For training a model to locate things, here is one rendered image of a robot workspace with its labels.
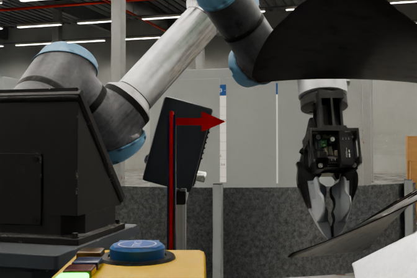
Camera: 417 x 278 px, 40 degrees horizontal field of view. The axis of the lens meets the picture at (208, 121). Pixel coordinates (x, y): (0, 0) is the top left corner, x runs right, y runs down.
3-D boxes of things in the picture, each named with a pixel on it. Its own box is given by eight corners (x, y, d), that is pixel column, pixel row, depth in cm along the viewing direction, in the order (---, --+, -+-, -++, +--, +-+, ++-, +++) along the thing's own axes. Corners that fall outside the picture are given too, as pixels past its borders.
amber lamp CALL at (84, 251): (100, 260, 41) (100, 252, 41) (75, 260, 41) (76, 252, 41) (105, 255, 43) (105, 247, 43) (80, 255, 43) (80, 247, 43)
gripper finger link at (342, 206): (340, 236, 78) (334, 170, 81) (331, 242, 84) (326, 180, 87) (362, 236, 78) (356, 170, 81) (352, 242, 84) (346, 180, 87)
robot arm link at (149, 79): (46, 121, 115) (208, -47, 134) (94, 169, 122) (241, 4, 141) (69, 128, 105) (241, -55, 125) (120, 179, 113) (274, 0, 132)
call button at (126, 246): (162, 271, 40) (162, 246, 40) (105, 271, 40) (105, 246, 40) (166, 259, 44) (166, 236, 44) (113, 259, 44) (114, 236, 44)
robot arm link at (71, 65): (0, 89, 105) (30, 46, 115) (50, 138, 111) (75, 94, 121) (44, 65, 99) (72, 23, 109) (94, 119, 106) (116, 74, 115)
